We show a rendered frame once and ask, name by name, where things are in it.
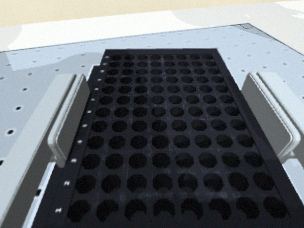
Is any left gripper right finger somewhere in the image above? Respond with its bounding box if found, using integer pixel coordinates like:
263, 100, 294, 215
241, 72, 304, 169

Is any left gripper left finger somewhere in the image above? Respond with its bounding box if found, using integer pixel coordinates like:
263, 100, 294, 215
0, 73, 90, 228

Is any black well plate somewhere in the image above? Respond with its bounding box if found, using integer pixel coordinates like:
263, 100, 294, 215
43, 48, 304, 228

